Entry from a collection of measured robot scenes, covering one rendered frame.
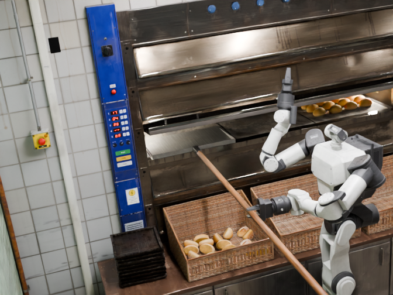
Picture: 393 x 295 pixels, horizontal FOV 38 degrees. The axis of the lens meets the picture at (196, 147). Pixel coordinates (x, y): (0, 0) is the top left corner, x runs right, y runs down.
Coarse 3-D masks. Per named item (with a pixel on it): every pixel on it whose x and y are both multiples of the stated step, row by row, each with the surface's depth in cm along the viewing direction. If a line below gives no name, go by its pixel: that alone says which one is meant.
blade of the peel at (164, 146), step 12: (192, 132) 391; (204, 132) 389; (216, 132) 387; (156, 144) 377; (168, 144) 375; (180, 144) 373; (192, 144) 371; (204, 144) 369; (216, 144) 364; (156, 156) 354
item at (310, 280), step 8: (200, 152) 349; (208, 160) 336; (216, 176) 318; (224, 184) 306; (232, 192) 296; (240, 200) 286; (256, 216) 269; (264, 224) 261; (264, 232) 258; (272, 232) 254; (272, 240) 250; (280, 248) 243; (288, 256) 236; (296, 264) 230; (304, 272) 224; (312, 280) 219; (312, 288) 217; (320, 288) 214
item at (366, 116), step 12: (336, 120) 388; (348, 120) 388; (360, 120) 391; (288, 132) 377; (300, 132) 379; (228, 144) 366; (240, 144) 369; (252, 144) 371; (168, 156) 356; (180, 156) 358; (192, 156) 361
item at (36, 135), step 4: (44, 128) 326; (48, 128) 326; (32, 132) 321; (36, 132) 320; (40, 132) 320; (44, 132) 320; (48, 132) 321; (32, 136) 319; (36, 136) 319; (40, 136) 320; (48, 136) 321; (32, 140) 320; (36, 140) 320; (48, 140) 322; (36, 144) 321; (44, 144) 322; (48, 144) 323; (36, 148) 322; (40, 148) 322; (44, 148) 323
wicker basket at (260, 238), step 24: (240, 192) 377; (168, 216) 364; (192, 216) 368; (216, 216) 374; (240, 216) 378; (168, 240) 365; (192, 240) 370; (240, 240) 368; (264, 240) 338; (192, 264) 328; (216, 264) 333; (240, 264) 339
